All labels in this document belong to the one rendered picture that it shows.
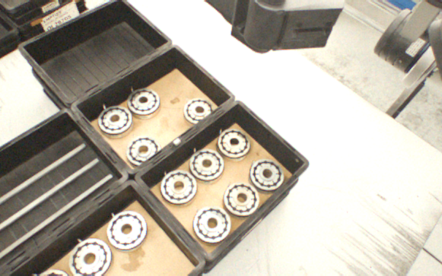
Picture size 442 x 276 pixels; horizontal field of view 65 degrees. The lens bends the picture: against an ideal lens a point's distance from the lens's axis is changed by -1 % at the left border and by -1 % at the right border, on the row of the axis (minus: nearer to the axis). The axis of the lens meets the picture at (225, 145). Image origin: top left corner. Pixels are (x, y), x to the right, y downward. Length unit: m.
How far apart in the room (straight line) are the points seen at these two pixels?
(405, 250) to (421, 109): 1.53
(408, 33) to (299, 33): 0.56
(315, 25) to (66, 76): 0.96
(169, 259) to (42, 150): 0.50
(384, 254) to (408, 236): 0.11
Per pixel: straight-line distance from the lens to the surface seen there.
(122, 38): 1.40
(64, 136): 1.18
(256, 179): 1.04
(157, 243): 0.99
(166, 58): 1.22
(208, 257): 0.88
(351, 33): 2.92
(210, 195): 1.03
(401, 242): 1.32
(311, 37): 0.55
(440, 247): 2.28
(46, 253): 0.97
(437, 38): 0.46
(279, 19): 0.51
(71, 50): 1.40
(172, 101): 1.19
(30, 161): 1.17
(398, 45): 1.07
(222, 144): 1.07
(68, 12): 2.18
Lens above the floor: 1.79
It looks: 60 degrees down
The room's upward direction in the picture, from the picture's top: 11 degrees clockwise
